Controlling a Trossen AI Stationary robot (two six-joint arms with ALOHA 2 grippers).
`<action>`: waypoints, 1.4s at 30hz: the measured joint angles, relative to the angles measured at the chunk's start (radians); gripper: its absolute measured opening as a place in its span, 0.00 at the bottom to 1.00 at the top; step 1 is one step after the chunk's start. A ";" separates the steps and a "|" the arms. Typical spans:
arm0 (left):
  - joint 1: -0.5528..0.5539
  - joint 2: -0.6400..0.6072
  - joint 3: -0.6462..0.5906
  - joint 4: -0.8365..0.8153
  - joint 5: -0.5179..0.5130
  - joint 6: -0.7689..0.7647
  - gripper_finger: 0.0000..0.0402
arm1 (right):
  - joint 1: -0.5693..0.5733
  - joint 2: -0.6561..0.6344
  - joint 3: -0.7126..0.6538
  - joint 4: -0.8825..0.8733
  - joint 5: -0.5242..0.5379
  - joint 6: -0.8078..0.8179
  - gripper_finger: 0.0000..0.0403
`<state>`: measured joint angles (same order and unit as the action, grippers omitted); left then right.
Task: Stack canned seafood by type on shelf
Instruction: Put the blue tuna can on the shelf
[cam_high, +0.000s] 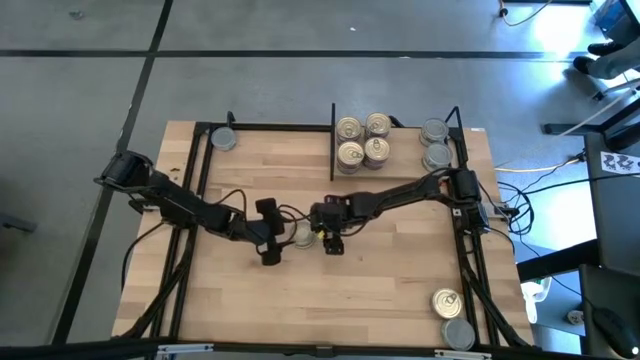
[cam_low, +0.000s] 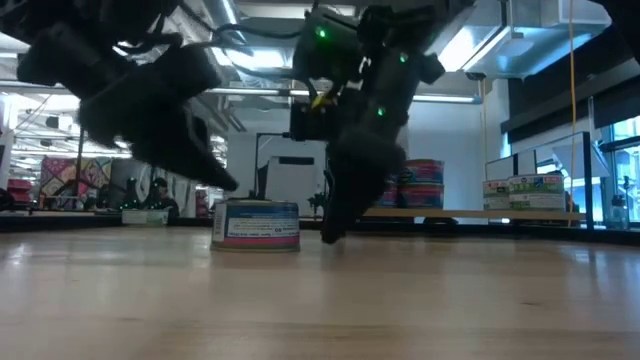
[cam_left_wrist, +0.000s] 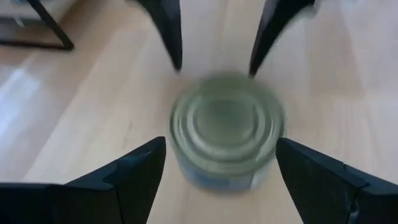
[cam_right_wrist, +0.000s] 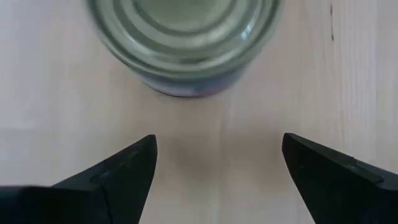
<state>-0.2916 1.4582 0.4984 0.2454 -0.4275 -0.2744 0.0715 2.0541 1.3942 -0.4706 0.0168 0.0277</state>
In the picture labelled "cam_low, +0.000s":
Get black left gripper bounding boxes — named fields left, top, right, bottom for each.
left=17, top=22, right=240, bottom=193

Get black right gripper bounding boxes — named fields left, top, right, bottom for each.
left=288, top=42, right=447, bottom=245

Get wooden shelf board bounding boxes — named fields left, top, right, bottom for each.
left=362, top=207, right=587, bottom=221

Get person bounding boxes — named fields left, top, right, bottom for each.
left=149, top=177, right=181, bottom=219

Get grey cloth cover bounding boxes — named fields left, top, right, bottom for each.
left=110, top=158, right=201, bottom=219

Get long ceiling light fixture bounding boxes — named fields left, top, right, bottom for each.
left=209, top=87, right=479, bottom=105

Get colourful patchwork quilt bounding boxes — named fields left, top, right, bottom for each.
left=38, top=155, right=114, bottom=207

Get red storage bins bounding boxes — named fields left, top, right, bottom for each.
left=5, top=178, right=34, bottom=206

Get glass window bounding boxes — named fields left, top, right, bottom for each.
left=597, top=117, right=640, bottom=224

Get black metal rig frame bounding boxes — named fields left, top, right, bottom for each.
left=74, top=124, right=87, bottom=207
left=254, top=131, right=330, bottom=201

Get silver air duct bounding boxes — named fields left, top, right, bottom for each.
left=199, top=0, right=249, bottom=44

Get rectangular silver ceiling duct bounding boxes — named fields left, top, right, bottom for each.
left=439, top=0, right=614, bottom=81

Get black metal shelf frame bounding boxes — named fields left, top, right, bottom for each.
left=319, top=130, right=595, bottom=239

